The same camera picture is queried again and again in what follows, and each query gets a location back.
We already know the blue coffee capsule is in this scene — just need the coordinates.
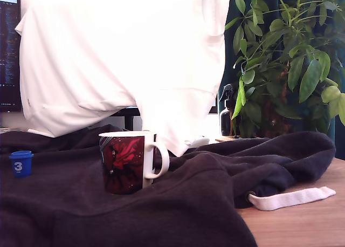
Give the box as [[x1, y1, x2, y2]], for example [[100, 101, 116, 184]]
[[9, 150, 35, 179]]

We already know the red illustrated coffee mug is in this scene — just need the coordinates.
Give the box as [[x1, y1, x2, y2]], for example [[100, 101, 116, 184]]
[[98, 131, 170, 196]]

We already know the black spray bottle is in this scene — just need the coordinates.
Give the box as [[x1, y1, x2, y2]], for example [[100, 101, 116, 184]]
[[218, 83, 239, 136]]

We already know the white draped cloth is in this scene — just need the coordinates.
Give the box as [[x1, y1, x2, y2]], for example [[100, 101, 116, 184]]
[[15, 0, 233, 157]]

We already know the dark hooded sweatshirt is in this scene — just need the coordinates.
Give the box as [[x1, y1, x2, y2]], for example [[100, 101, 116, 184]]
[[0, 123, 337, 247]]

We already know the green leafy houseplant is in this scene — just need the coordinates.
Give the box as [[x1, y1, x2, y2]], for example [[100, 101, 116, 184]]
[[225, 0, 345, 139]]

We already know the monitor showing code text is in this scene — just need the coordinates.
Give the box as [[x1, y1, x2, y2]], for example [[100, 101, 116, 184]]
[[0, 0, 22, 113]]

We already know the white flat drawstring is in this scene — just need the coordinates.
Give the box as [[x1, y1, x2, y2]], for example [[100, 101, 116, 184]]
[[248, 186, 337, 211]]

